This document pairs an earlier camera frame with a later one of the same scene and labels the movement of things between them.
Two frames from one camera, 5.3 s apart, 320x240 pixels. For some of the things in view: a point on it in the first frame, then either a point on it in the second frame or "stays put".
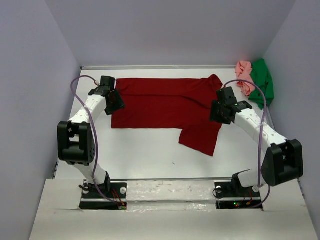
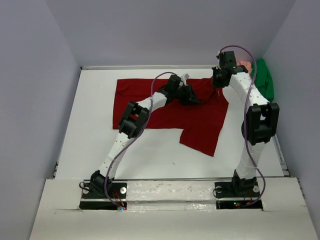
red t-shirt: x=182 y=104 stays put
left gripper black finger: x=114 y=101 → x=189 y=97
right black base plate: x=235 y=196 stays put
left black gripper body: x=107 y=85 → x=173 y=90
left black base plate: x=92 y=199 stays put
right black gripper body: x=217 y=113 → x=217 y=81
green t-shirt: x=262 y=77 stays put
